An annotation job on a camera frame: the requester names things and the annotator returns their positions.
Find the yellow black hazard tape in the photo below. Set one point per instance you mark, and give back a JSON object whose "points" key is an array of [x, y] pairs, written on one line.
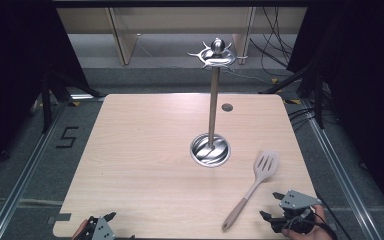
{"points": [[75, 103], [275, 80], [292, 101]]}

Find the metal utensil rack stand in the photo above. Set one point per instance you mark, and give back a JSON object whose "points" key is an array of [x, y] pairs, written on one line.
{"points": [[213, 100]]}

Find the black metal stand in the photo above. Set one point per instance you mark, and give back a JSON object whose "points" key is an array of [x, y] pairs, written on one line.
{"points": [[318, 100], [48, 100]]}

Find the person's right hand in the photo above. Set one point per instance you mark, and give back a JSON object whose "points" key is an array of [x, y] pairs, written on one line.
{"points": [[316, 230]]}

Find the dark curtain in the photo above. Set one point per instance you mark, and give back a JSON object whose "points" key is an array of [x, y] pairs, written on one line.
{"points": [[363, 83], [16, 66]]}

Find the aluminium floor rail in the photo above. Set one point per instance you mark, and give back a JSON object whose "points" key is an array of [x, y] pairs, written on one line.
{"points": [[26, 170], [340, 170]]}

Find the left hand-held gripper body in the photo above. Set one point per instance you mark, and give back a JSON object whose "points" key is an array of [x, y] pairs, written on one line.
{"points": [[100, 230]]}

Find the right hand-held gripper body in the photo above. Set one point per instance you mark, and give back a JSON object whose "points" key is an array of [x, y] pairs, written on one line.
{"points": [[298, 200]]}

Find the small brown disc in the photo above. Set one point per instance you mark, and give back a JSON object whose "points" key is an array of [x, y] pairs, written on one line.
{"points": [[227, 107]]}

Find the person's left hand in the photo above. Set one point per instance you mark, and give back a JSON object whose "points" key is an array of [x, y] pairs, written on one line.
{"points": [[79, 230]]}

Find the beige wooden desk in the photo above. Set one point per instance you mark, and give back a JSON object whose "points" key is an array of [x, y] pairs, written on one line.
{"points": [[180, 20]]}

